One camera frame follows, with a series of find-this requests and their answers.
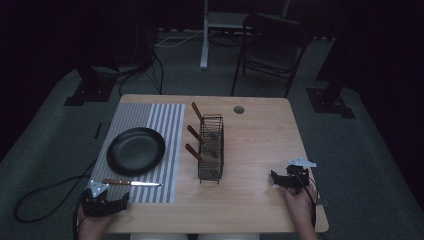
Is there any white floor cable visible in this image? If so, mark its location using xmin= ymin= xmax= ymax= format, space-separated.
xmin=154 ymin=29 xmax=205 ymax=48

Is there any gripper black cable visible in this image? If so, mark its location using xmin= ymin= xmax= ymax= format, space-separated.
xmin=292 ymin=168 xmax=318 ymax=231
xmin=71 ymin=198 xmax=88 ymax=240

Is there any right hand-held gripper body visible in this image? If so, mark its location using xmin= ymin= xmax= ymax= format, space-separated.
xmin=279 ymin=157 xmax=318 ymax=197

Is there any black folding chair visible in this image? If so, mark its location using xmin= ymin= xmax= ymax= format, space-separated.
xmin=230 ymin=13 xmax=310 ymax=99

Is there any black stand with base plate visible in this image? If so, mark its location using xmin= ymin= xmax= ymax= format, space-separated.
xmin=63 ymin=49 xmax=117 ymax=107
xmin=305 ymin=0 xmax=357 ymax=120

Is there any grey striped placemat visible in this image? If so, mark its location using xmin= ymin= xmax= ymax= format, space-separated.
xmin=87 ymin=102 xmax=186 ymax=205

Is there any person's right hand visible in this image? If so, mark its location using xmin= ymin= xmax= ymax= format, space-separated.
xmin=283 ymin=182 xmax=318 ymax=232

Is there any person's left hand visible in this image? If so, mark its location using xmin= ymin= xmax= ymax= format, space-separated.
xmin=77 ymin=213 xmax=115 ymax=240

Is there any black round plate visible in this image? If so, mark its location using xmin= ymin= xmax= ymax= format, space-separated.
xmin=106 ymin=126 xmax=167 ymax=177

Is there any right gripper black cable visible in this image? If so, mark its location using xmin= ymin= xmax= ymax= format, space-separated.
xmin=292 ymin=168 xmax=318 ymax=231

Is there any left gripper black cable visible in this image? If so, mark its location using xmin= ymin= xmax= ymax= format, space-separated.
xmin=71 ymin=198 xmax=88 ymax=240

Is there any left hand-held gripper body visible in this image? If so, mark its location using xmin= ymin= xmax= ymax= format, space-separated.
xmin=80 ymin=179 xmax=116 ymax=218

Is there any black floor cable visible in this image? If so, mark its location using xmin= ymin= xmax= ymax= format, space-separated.
xmin=117 ymin=46 xmax=165 ymax=97
xmin=13 ymin=159 xmax=98 ymax=224

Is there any wooden handled table knife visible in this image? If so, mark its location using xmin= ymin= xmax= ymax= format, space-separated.
xmin=101 ymin=178 xmax=164 ymax=188

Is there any wooden handled utensil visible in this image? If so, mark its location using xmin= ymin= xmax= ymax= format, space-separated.
xmin=184 ymin=143 xmax=204 ymax=163
xmin=191 ymin=101 xmax=205 ymax=123
xmin=186 ymin=124 xmax=203 ymax=144

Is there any white metal stand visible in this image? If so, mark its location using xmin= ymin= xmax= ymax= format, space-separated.
xmin=199 ymin=0 xmax=292 ymax=70

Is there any black wire cutlery rack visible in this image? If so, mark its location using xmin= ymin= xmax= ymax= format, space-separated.
xmin=197 ymin=113 xmax=225 ymax=185

